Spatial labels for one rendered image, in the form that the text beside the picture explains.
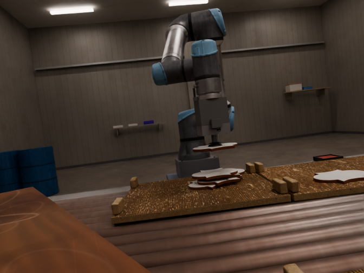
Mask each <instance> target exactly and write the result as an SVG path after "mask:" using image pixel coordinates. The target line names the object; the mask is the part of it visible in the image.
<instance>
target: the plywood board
mask: <svg viewBox="0 0 364 273"><path fill-rule="evenodd" d="M0 273H151V272H150V271H149V270H147V269H146V268H144V267H143V266H142V265H141V264H139V263H138V262H136V261H135V260H134V259H132V258H131V257H129V256H128V255H127V254H125V253H124V252H122V251H121V250H120V249H118V248H117V247H115V246H114V245H113V244H112V243H110V242H109V241H107V240H106V239H104V238H103V237H102V236H100V235H99V234H98V233H96V232H95V231H93V230H92V229H91V228H89V227H88V226H86V225H85V224H84V223H83V222H81V221H79V220H78V219H77V218H75V217H74V216H73V215H71V214H70V213H69V212H67V211H66V210H64V209H63V208H62V207H60V206H59V205H57V204H56V203H55V202H53V201H52V200H50V199H49V198H48V197H46V196H45V195H44V194H42V193H41V192H40V191H38V190H37V189H35V188H34V187H28V188H23V189H20V190H14V191H9V192H4V193H0Z"/></svg>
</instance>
